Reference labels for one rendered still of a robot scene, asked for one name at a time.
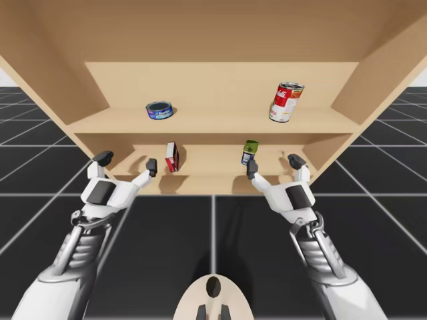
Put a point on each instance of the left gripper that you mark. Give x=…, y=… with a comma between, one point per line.
x=103, y=193

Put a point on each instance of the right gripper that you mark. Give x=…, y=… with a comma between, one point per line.
x=292, y=196

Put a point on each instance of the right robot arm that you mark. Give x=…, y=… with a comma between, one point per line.
x=333, y=266

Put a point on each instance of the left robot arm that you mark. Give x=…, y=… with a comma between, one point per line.
x=63, y=263

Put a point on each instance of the green and blue rectangular can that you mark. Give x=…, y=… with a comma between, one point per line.
x=249, y=151

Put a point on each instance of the blue flat can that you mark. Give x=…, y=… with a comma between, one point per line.
x=159, y=111

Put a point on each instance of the red and white can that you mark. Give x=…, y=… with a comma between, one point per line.
x=283, y=101

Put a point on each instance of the red and white carton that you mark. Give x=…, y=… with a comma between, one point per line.
x=171, y=156

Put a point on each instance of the tan robot part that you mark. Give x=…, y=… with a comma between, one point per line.
x=213, y=296

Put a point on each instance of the pale wooden shelf unit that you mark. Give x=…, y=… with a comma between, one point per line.
x=213, y=40

